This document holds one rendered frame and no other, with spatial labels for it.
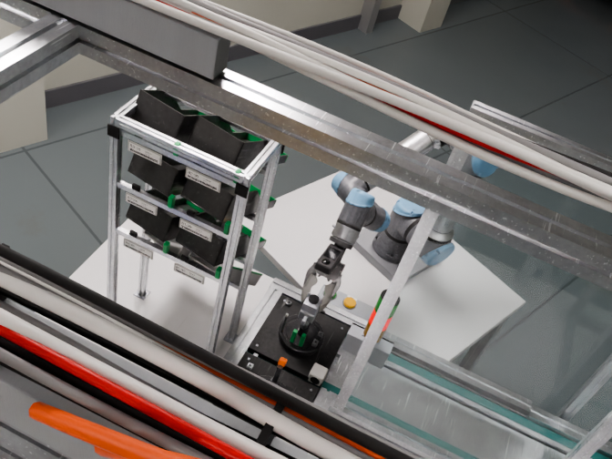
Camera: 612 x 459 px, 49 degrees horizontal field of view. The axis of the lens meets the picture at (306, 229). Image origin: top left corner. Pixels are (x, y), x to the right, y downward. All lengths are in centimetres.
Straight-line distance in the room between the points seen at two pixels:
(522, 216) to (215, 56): 44
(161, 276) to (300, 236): 55
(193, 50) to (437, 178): 36
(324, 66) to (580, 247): 38
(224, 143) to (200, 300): 84
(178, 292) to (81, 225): 147
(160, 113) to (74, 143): 258
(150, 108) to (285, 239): 104
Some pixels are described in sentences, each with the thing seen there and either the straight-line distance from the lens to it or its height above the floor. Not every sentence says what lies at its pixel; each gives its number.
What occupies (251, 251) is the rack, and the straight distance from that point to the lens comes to 184.
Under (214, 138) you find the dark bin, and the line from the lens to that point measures 153.
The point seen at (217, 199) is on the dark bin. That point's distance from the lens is 162.
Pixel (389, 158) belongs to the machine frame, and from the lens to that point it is 87.
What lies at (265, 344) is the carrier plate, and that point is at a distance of 203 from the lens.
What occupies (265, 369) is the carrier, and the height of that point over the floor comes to 97.
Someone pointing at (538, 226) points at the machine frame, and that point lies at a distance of 88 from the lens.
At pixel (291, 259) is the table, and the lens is 242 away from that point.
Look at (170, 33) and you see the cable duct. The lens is 93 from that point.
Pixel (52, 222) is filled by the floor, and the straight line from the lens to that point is 366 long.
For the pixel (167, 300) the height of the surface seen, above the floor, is 86.
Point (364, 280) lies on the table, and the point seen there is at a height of 86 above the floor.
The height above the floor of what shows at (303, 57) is 218.
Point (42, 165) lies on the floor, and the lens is 399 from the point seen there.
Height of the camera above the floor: 260
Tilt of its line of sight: 43 degrees down
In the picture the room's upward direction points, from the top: 17 degrees clockwise
